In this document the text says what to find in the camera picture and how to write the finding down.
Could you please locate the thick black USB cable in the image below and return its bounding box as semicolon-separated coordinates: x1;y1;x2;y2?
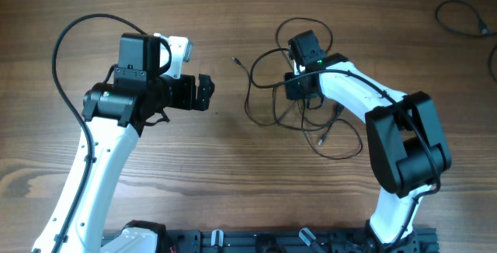
434;0;497;84

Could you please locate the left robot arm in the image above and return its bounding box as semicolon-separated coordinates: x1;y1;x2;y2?
32;33;214;252

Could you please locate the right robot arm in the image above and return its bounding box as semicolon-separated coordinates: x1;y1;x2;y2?
285;30;451;252

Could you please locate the black right camera cable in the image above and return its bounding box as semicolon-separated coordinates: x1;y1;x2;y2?
249;47;443;252

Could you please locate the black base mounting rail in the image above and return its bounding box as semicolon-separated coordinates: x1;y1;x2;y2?
100;227;440;253

